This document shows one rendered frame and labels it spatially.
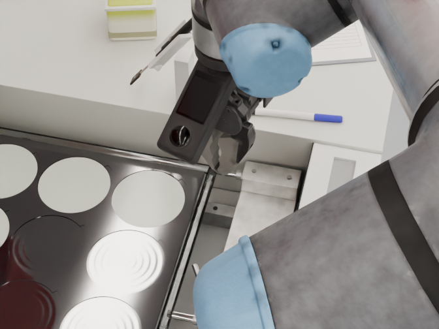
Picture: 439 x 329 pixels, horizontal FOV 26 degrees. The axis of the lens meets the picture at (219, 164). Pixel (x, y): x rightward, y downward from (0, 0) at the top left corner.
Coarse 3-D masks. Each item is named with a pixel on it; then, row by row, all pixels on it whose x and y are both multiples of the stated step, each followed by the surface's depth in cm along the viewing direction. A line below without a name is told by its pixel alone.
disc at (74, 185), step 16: (64, 160) 136; (80, 160) 136; (48, 176) 134; (64, 176) 134; (80, 176) 134; (96, 176) 134; (48, 192) 132; (64, 192) 132; (80, 192) 132; (96, 192) 132; (64, 208) 130; (80, 208) 130
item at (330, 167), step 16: (320, 144) 130; (320, 160) 128; (336, 160) 128; (352, 160) 128; (368, 160) 128; (320, 176) 126; (336, 176) 126; (352, 176) 126; (304, 192) 124; (320, 192) 124
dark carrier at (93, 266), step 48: (0, 144) 138; (48, 144) 138; (192, 192) 132; (48, 240) 127; (96, 240) 126; (144, 240) 127; (0, 288) 122; (48, 288) 122; (96, 288) 122; (144, 288) 122
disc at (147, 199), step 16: (128, 176) 134; (144, 176) 134; (160, 176) 134; (128, 192) 132; (144, 192) 132; (160, 192) 132; (176, 192) 132; (128, 208) 130; (144, 208) 130; (160, 208) 130; (176, 208) 130; (144, 224) 128; (160, 224) 128
